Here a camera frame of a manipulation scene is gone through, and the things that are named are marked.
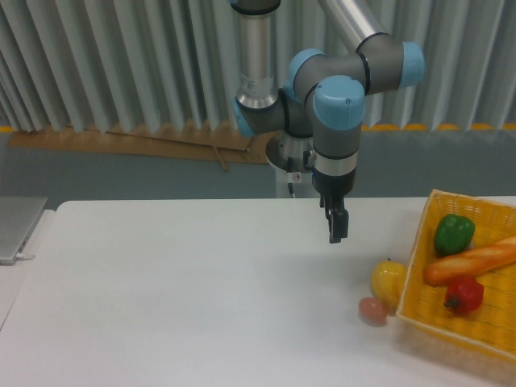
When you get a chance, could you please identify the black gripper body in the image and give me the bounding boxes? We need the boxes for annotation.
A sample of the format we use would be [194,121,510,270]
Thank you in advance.
[312,169,356,209]

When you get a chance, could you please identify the orange baguette bread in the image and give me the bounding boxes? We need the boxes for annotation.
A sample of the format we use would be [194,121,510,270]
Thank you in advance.
[423,236,515,286]

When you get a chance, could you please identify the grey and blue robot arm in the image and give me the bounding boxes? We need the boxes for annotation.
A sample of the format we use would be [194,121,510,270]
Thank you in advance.
[231,1,425,243]

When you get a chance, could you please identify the yellow bell pepper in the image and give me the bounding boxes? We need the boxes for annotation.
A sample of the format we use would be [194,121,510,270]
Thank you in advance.
[370,260,407,310]

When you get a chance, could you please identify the pink peach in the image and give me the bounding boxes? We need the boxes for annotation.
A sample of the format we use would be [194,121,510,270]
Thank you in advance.
[359,297,389,324]

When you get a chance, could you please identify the green bell pepper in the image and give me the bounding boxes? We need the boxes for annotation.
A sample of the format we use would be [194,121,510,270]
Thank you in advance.
[434,214,476,256]

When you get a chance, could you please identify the red bell pepper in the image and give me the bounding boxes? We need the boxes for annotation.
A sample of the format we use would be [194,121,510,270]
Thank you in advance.
[443,277,485,314]

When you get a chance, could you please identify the brown cardboard sheet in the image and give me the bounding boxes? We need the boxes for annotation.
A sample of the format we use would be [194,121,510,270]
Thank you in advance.
[8,123,276,171]

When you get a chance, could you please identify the yellow woven basket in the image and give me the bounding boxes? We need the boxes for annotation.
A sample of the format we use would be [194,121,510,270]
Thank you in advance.
[396,189,515,361]

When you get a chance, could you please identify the silver laptop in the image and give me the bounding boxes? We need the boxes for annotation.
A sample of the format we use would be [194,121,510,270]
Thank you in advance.
[1,196,48,266]

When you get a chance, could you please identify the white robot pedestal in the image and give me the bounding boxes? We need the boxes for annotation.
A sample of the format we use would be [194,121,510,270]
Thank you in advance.
[265,134,321,199]

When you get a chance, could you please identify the white laptop cable plug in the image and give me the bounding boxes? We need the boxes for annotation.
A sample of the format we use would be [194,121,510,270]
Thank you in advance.
[16,253,35,260]

